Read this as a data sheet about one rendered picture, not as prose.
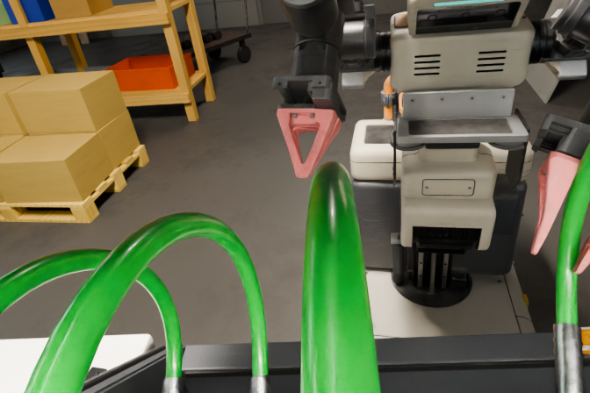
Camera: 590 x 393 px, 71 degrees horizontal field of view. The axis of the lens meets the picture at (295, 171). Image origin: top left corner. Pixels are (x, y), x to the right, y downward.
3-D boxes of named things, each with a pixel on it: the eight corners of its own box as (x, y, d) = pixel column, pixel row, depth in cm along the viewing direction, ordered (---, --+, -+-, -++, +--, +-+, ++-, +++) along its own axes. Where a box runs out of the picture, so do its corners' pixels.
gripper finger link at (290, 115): (267, 171, 45) (277, 91, 47) (287, 185, 52) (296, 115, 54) (327, 174, 43) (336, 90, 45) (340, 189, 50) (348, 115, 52)
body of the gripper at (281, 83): (269, 91, 45) (278, 31, 46) (297, 125, 54) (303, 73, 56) (328, 90, 43) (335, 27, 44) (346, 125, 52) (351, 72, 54)
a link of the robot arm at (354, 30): (368, 29, 86) (341, 31, 88) (364, 5, 77) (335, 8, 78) (367, 72, 86) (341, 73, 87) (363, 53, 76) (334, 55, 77)
